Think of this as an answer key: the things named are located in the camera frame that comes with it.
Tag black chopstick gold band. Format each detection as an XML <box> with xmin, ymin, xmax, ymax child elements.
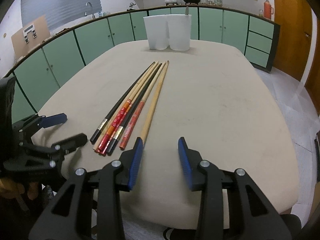
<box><xmin>89</xmin><ymin>62</ymin><xmax>155</xmax><ymax>145</ymax></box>

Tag orange red patterned chopstick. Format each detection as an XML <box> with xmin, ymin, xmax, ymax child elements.
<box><xmin>93</xmin><ymin>61</ymin><xmax>160</xmax><ymax>152</ymax></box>

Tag red striped wooden chopstick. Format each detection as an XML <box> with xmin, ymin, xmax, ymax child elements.
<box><xmin>119</xmin><ymin>63</ymin><xmax>165</xmax><ymax>150</ymax></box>

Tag plain wooden chopstick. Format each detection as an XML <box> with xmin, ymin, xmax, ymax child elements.
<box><xmin>140</xmin><ymin>61</ymin><xmax>169</xmax><ymax>145</ymax></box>

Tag red floral orange chopstick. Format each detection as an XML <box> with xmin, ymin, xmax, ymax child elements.
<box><xmin>94</xmin><ymin>61</ymin><xmax>159</xmax><ymax>155</ymax></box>

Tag green lower kitchen cabinets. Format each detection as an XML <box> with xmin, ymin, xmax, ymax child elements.
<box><xmin>0</xmin><ymin>6</ymin><xmax>251</xmax><ymax>126</ymax></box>

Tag person's left hand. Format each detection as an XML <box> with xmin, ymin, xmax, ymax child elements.
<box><xmin>1</xmin><ymin>178</ymin><xmax>41</xmax><ymax>211</ymax></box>

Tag cardboard box with print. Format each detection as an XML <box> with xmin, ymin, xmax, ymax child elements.
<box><xmin>11</xmin><ymin>15</ymin><xmax>50</xmax><ymax>59</ymax></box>

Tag chrome sink faucet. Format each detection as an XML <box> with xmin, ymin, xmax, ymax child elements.
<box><xmin>83</xmin><ymin>1</ymin><xmax>96</xmax><ymax>20</ymax></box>

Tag grey window blind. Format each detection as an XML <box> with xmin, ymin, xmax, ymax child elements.
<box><xmin>21</xmin><ymin>0</ymin><xmax>102</xmax><ymax>30</ymax></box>

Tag left white holder cup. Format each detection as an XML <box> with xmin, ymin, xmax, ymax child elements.
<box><xmin>143</xmin><ymin>15</ymin><xmax>169</xmax><ymax>50</ymax></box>

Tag white holder cup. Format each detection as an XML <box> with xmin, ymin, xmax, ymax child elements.
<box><xmin>167</xmin><ymin>14</ymin><xmax>191</xmax><ymax>51</ymax></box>
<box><xmin>143</xmin><ymin>15</ymin><xmax>169</xmax><ymax>50</ymax></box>

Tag right white holder cup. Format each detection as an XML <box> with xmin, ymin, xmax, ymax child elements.
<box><xmin>167</xmin><ymin>14</ymin><xmax>191</xmax><ymax>51</ymax></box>

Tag white cooking pot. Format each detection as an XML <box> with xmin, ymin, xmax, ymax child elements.
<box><xmin>164</xmin><ymin>0</ymin><xmax>178</xmax><ymax>6</ymax></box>

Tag green drawer unit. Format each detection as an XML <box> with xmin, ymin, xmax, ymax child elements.
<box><xmin>244</xmin><ymin>15</ymin><xmax>280</xmax><ymax>73</ymax></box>

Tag black wok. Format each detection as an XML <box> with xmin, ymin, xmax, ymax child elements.
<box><xmin>183</xmin><ymin>0</ymin><xmax>201</xmax><ymax>5</ymax></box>

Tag glass jars on counter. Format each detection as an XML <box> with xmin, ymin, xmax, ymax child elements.
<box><xmin>199</xmin><ymin>0</ymin><xmax>223</xmax><ymax>7</ymax></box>

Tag wooden door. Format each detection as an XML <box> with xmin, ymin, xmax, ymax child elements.
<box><xmin>273</xmin><ymin>0</ymin><xmax>313</xmax><ymax>81</ymax></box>

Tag orange thermos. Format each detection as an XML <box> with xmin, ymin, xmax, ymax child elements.
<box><xmin>264</xmin><ymin>0</ymin><xmax>274</xmax><ymax>20</ymax></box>

